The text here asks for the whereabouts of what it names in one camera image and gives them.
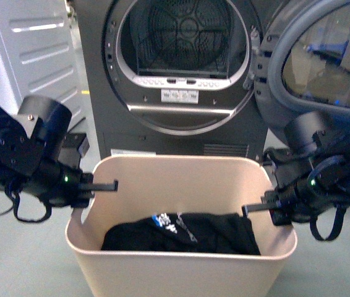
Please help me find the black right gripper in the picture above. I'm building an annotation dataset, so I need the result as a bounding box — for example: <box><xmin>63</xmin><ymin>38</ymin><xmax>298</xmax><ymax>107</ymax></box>
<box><xmin>241</xmin><ymin>179</ymin><xmax>312</xmax><ymax>225</ymax></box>

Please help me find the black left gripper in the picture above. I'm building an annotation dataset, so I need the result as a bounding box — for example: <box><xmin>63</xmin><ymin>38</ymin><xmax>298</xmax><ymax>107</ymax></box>
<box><xmin>38</xmin><ymin>162</ymin><xmax>119</xmax><ymax>208</ymax></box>

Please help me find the beige plastic laundry hamper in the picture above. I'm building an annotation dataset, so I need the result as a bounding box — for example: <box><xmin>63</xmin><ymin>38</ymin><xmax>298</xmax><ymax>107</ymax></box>
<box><xmin>66</xmin><ymin>155</ymin><xmax>297</xmax><ymax>296</ymax></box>

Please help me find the black printed garment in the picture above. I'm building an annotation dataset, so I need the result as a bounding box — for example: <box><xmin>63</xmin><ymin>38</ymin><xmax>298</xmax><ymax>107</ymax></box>
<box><xmin>101</xmin><ymin>212</ymin><xmax>261</xmax><ymax>256</ymax></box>

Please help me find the grey tumble dryer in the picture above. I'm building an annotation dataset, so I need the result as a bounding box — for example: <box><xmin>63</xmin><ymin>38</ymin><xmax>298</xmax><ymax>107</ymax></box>
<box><xmin>73</xmin><ymin>0</ymin><xmax>287</xmax><ymax>161</ymax></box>

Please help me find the white washing machine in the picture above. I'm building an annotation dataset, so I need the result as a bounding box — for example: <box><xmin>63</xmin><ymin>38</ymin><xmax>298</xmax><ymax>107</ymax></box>
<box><xmin>0</xmin><ymin>1</ymin><xmax>86</xmax><ymax>128</ymax></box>

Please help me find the grey round dryer door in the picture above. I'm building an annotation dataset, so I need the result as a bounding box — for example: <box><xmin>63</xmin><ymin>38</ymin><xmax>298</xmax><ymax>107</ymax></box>
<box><xmin>254</xmin><ymin>1</ymin><xmax>350</xmax><ymax>140</ymax></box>

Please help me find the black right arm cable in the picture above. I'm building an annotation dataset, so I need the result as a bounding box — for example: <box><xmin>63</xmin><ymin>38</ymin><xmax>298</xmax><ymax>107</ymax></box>
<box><xmin>309</xmin><ymin>206</ymin><xmax>348</xmax><ymax>242</ymax></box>

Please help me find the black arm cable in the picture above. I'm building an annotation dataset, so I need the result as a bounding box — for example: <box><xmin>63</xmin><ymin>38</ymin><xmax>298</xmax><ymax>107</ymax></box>
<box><xmin>309</xmin><ymin>206</ymin><xmax>348</xmax><ymax>242</ymax></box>
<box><xmin>0</xmin><ymin>182</ymin><xmax>53</xmax><ymax>223</ymax></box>

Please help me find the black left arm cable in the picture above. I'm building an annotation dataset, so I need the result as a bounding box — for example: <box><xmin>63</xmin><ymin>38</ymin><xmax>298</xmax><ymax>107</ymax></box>
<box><xmin>0</xmin><ymin>182</ymin><xmax>53</xmax><ymax>223</ymax></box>

